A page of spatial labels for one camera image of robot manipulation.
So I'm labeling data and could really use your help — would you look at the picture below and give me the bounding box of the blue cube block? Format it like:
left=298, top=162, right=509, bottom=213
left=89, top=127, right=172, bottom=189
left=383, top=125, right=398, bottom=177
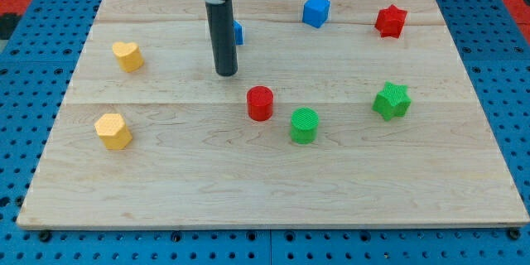
left=302, top=0, right=330, bottom=28

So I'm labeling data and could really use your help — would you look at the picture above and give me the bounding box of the red star block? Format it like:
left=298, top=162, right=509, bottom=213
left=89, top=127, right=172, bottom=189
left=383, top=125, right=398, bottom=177
left=374, top=4, right=408, bottom=38

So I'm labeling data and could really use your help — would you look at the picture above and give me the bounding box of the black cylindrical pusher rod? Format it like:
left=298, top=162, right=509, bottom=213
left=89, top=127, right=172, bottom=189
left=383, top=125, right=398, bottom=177
left=205, top=0, right=238, bottom=77

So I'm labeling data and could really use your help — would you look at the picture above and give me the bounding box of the green star block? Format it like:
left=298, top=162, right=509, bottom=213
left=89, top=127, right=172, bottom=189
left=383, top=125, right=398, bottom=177
left=372, top=81, right=412, bottom=121

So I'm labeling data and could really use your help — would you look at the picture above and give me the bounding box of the green cylinder block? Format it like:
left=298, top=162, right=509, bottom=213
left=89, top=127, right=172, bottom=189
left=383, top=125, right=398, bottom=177
left=290, top=107, right=320, bottom=144

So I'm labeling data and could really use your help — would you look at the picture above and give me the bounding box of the blue block behind rod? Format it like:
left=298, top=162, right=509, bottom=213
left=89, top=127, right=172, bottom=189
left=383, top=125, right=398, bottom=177
left=233, top=21, right=244, bottom=46

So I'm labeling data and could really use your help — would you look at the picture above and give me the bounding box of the wooden board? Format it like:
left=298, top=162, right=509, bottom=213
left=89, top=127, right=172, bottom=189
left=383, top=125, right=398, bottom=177
left=17, top=0, right=529, bottom=230

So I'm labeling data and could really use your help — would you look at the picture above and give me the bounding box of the red cylinder block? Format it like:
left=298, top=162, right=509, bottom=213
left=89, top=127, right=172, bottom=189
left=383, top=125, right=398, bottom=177
left=247, top=85, right=274, bottom=121

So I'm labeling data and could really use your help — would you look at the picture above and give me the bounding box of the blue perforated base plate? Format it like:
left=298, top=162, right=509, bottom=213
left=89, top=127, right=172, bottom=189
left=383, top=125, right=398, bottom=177
left=1, top=0, right=529, bottom=264

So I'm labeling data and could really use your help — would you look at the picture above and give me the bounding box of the yellow heart block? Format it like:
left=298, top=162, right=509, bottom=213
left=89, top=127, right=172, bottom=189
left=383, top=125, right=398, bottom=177
left=112, top=41, right=144, bottom=73

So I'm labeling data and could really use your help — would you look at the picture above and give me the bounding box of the yellow hexagon block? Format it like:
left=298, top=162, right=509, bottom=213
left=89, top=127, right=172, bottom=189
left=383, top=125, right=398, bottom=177
left=94, top=113, right=133, bottom=150

